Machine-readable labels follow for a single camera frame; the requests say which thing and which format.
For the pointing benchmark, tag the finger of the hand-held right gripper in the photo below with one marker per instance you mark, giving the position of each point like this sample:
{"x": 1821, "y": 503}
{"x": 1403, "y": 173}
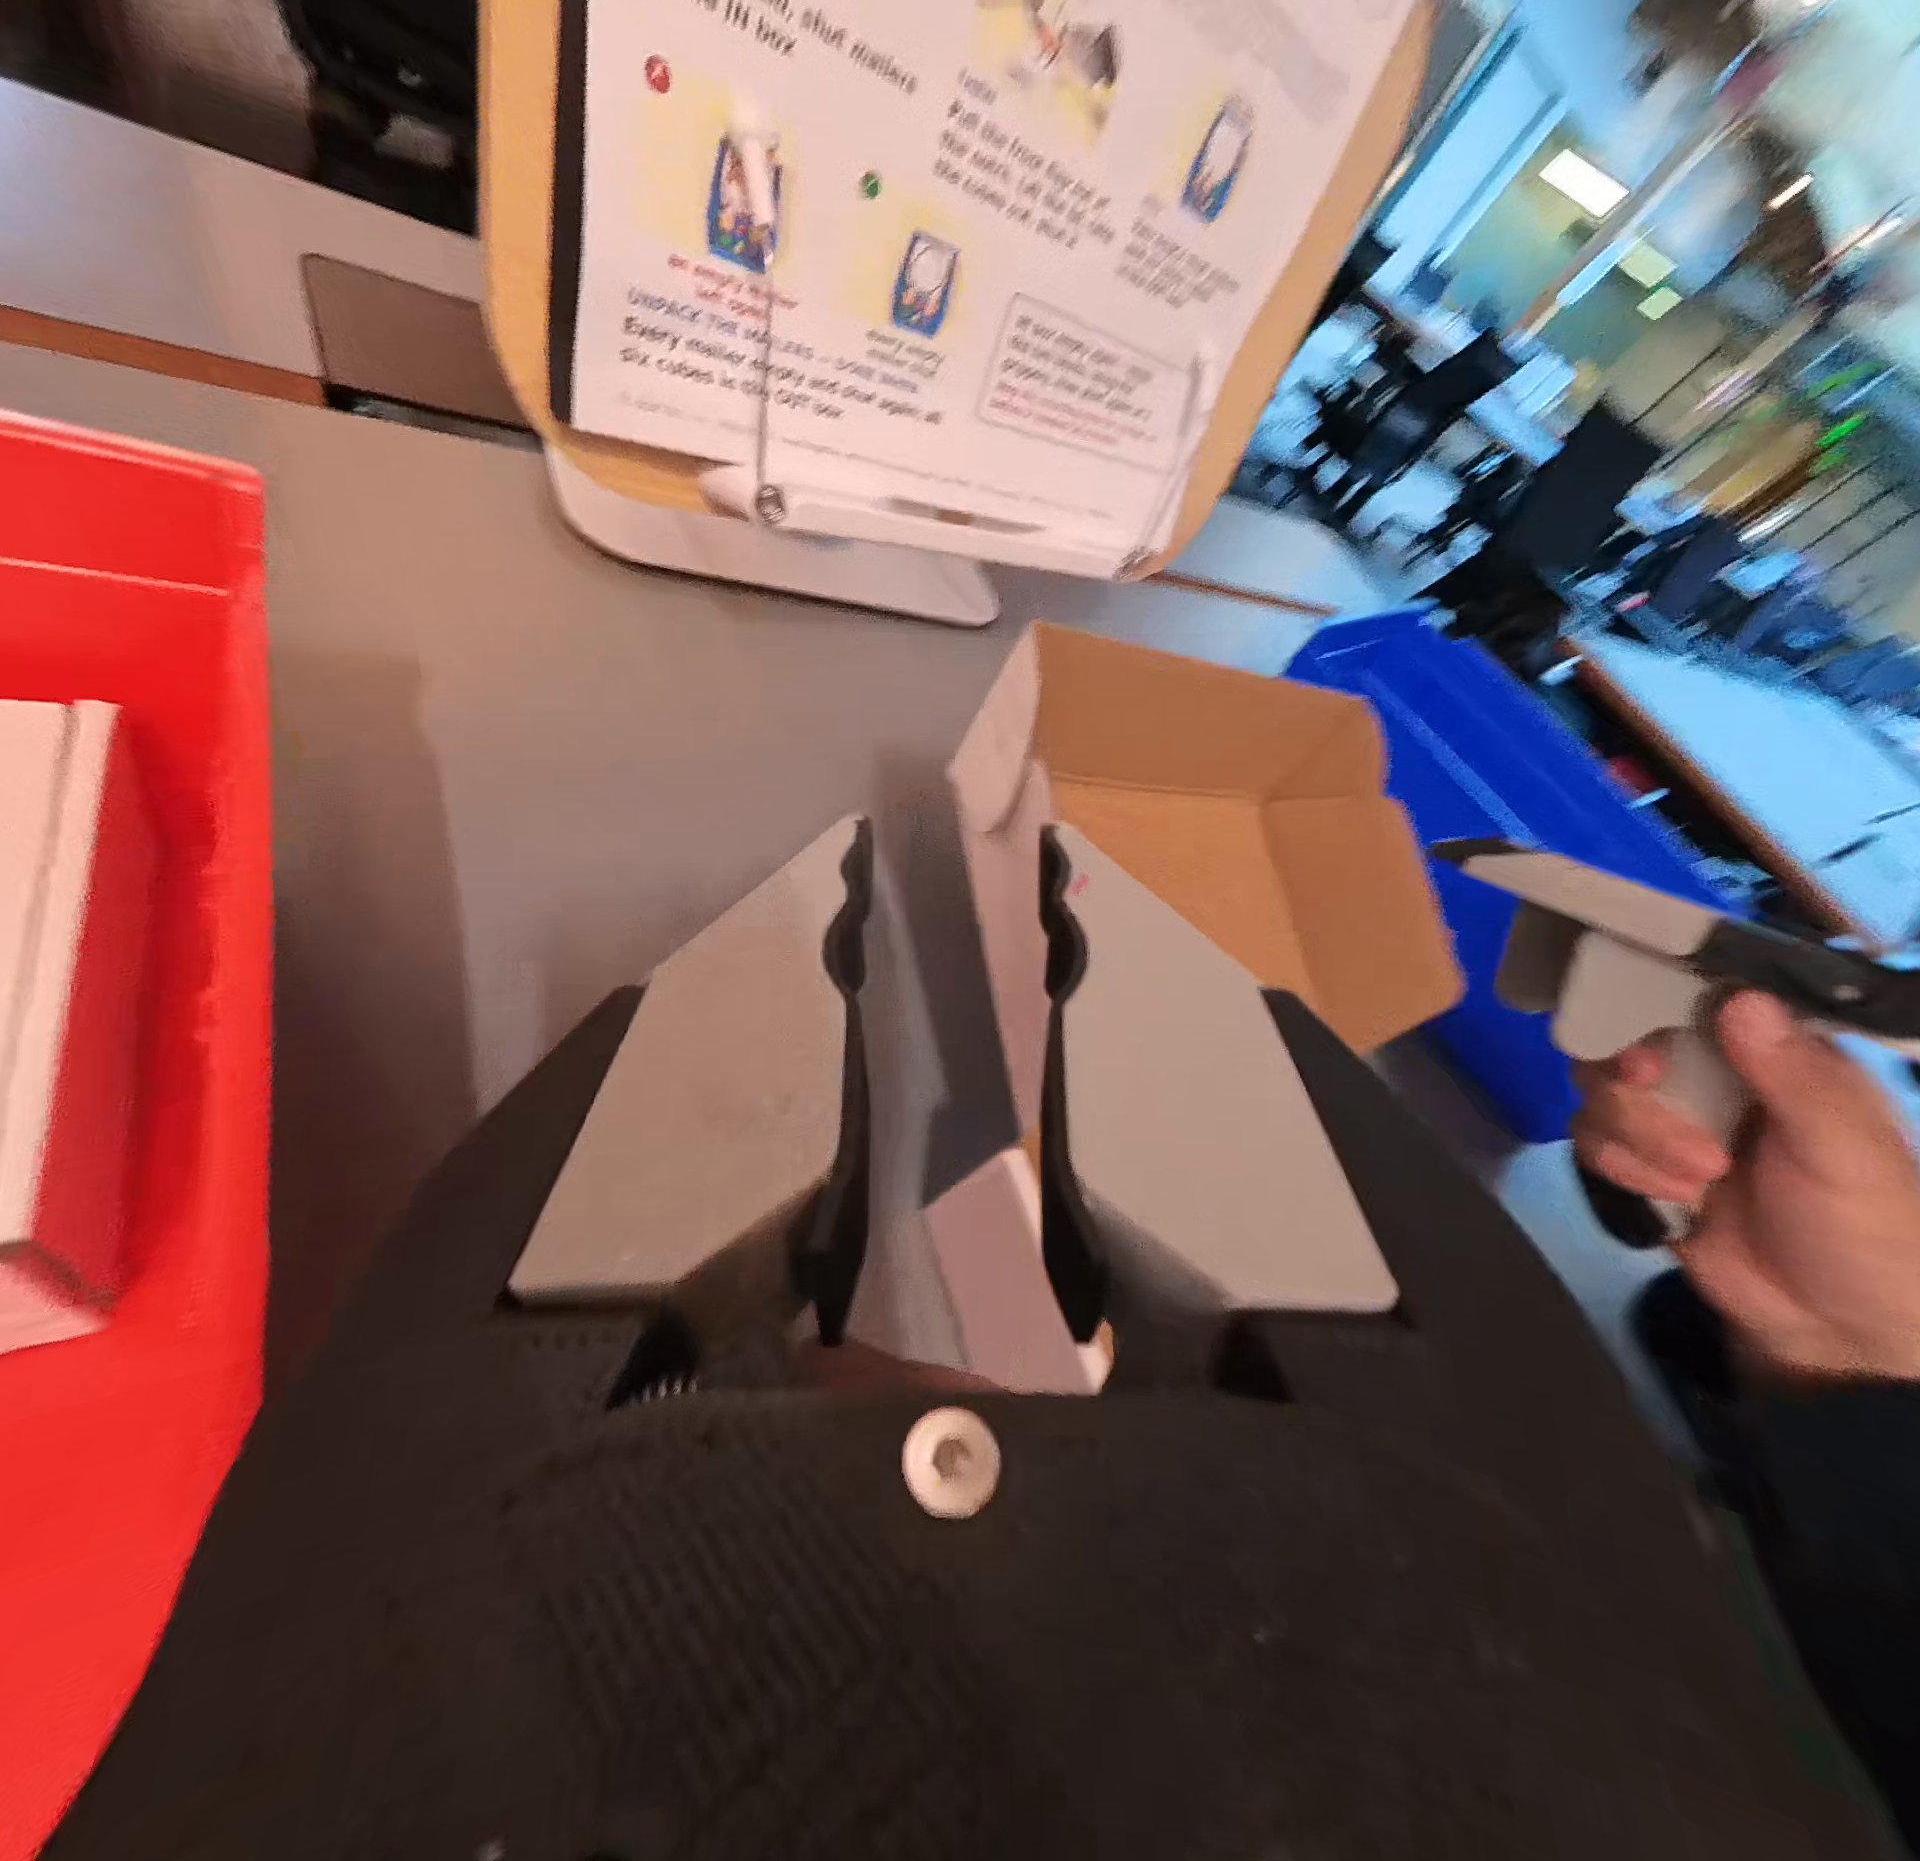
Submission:
{"x": 1604, "y": 903}
{"x": 1618, "y": 999}

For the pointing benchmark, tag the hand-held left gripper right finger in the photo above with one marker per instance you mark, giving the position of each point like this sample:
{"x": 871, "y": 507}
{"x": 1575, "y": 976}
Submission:
{"x": 1214, "y": 1142}

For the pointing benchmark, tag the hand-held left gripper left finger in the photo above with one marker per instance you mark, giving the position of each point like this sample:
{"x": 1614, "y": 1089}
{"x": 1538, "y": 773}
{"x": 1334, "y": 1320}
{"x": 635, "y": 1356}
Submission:
{"x": 705, "y": 1142}

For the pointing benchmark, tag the blue plastic bin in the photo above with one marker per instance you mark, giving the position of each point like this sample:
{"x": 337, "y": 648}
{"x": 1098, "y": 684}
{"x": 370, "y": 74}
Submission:
{"x": 1470, "y": 751}

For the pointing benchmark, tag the white cardboard box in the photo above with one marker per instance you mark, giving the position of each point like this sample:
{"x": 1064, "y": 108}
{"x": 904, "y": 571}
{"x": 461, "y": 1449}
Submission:
{"x": 1199, "y": 751}
{"x": 45, "y": 990}

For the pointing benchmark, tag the red plastic bin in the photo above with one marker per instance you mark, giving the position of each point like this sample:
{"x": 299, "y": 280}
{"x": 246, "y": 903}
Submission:
{"x": 151, "y": 616}

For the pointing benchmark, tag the person's right forearm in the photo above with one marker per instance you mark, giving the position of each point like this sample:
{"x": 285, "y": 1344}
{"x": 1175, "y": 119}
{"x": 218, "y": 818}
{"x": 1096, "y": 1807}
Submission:
{"x": 1844, "y": 1515}

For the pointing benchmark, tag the person's right hand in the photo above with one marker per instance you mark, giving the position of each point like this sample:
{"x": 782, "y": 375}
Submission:
{"x": 1830, "y": 1216}

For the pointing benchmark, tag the wooden-edged table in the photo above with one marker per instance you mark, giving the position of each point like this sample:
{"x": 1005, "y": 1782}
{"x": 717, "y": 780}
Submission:
{"x": 1769, "y": 782}

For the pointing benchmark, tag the row of black chairs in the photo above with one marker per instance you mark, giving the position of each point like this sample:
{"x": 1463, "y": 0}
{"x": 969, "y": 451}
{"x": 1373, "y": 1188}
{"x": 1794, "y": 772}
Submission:
{"x": 1591, "y": 495}

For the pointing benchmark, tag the instruction sheet on stand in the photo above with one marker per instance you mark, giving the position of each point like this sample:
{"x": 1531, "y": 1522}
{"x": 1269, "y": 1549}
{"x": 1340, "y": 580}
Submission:
{"x": 516, "y": 167}

